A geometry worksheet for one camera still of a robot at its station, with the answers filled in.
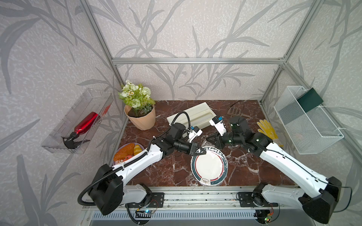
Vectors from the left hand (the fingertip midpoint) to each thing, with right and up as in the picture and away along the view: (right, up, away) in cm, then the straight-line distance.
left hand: (204, 154), depth 69 cm
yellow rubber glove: (+50, +9, +35) cm, 61 cm away
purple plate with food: (-47, -3, +18) cm, 51 cm away
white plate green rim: (+3, -6, -3) cm, 7 cm away
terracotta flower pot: (-37, +17, +20) cm, 45 cm away
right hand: (+1, +8, +2) cm, 8 cm away
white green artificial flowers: (-39, +31, +16) cm, 52 cm away
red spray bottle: (-56, +14, -6) cm, 58 cm away
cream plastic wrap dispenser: (0, +18, +33) cm, 38 cm away
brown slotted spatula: (+30, +22, +43) cm, 56 cm away
